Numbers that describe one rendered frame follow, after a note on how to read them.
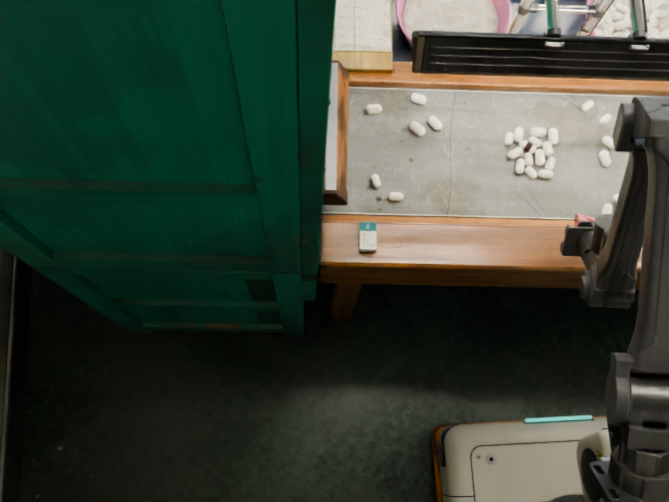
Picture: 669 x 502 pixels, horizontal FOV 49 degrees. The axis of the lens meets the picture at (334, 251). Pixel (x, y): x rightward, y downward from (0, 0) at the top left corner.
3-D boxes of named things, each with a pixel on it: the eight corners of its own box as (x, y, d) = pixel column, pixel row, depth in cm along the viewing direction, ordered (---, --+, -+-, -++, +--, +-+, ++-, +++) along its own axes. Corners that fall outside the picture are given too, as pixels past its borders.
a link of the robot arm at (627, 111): (625, 119, 98) (712, 120, 96) (620, 93, 101) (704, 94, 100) (576, 312, 130) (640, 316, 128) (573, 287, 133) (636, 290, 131)
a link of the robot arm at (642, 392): (624, 458, 97) (667, 461, 96) (635, 392, 93) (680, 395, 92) (612, 417, 106) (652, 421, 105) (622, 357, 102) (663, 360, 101)
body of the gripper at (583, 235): (565, 222, 141) (575, 244, 135) (617, 224, 141) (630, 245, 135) (558, 250, 144) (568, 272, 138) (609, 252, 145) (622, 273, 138)
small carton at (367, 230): (375, 252, 151) (376, 249, 149) (358, 251, 151) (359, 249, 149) (375, 224, 153) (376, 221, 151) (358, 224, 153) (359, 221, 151)
